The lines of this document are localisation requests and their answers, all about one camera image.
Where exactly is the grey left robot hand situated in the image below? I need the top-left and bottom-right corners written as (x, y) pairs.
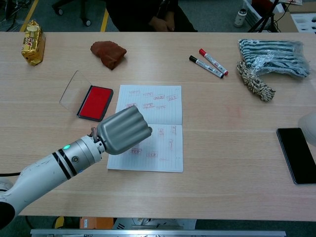
top-left (96, 105), bottom-right (153, 156)

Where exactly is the open white lined notebook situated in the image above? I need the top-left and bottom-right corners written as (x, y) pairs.
top-left (106, 84), bottom-right (184, 173)

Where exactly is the red ink pad clear lid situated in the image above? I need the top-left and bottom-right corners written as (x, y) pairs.
top-left (59, 70), bottom-right (114, 122)

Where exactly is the reddish brown folded cloth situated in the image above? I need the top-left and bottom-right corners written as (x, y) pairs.
top-left (90, 40), bottom-right (127, 71)

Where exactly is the orange box under table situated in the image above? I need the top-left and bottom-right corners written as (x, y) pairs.
top-left (80, 217), bottom-right (117, 230)

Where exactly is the black capped whiteboard marker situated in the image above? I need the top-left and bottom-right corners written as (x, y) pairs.
top-left (189, 55), bottom-right (225, 79)

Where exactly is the red capped whiteboard marker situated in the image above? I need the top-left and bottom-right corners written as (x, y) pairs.
top-left (198, 48), bottom-right (229, 76)

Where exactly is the seated person in black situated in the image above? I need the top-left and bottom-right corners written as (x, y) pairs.
top-left (105, 0), bottom-right (198, 33)

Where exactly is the gold foil snack packet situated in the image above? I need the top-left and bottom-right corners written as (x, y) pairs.
top-left (21, 19), bottom-right (46, 66)

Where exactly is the black office chair base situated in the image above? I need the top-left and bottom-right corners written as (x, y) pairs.
top-left (51, 0), bottom-right (92, 27)

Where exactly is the white thermos bottle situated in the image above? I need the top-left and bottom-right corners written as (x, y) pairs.
top-left (234, 8), bottom-right (247, 28)

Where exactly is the striped cloth in plastic bag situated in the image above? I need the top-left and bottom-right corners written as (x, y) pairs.
top-left (237, 39), bottom-right (311, 79)

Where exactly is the black smartphone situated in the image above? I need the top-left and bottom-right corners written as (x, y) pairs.
top-left (276, 127), bottom-right (316, 185)

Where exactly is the white plastic crate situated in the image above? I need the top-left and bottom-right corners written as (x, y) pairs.
top-left (243, 0), bottom-right (284, 25)

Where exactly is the black tripod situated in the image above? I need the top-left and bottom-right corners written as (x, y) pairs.
top-left (247, 0), bottom-right (281, 33)

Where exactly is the brown cardboard box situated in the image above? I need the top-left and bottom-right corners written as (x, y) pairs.
top-left (273, 3), bottom-right (316, 33)

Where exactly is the aluminium rail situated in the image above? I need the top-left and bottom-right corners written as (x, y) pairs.
top-left (30, 229), bottom-right (287, 237)

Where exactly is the beige braided rope bundle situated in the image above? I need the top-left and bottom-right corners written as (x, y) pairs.
top-left (237, 60), bottom-right (277, 102)

